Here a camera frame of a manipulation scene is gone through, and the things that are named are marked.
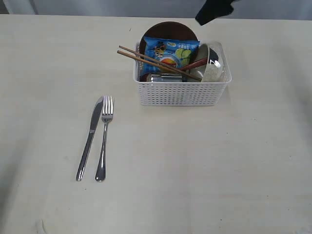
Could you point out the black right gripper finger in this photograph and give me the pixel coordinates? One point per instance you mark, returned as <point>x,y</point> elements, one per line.
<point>213,9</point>

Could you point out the brown round plate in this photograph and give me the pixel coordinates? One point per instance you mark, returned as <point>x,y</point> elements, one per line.
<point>167,30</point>

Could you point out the blue chips bag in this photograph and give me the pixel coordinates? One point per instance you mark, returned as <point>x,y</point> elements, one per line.
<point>173,52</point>

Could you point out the silver metal fork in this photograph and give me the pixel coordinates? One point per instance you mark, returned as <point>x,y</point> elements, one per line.
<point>106,117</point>

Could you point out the silver table knife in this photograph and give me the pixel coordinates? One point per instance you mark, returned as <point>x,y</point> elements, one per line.
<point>93,125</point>

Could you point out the reddish brown wooden spoon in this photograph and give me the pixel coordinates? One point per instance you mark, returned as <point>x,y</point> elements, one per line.
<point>195,64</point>

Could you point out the white bowl dark rim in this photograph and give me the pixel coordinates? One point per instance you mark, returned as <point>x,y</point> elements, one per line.
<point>212,69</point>

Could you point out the white perforated plastic basket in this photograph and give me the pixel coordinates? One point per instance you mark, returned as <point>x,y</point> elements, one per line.
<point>184,93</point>

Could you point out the shiny metal container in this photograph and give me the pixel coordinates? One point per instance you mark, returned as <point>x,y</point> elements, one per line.
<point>161,77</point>

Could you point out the upper wooden chopstick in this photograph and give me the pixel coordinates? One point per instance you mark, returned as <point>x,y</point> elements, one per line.
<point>142,56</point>

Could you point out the wooden chopstick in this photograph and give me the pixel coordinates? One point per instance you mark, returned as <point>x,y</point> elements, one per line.
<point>142,56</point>
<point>157,64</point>

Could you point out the lower wooden chopstick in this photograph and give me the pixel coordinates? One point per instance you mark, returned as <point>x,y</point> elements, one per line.
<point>157,64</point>

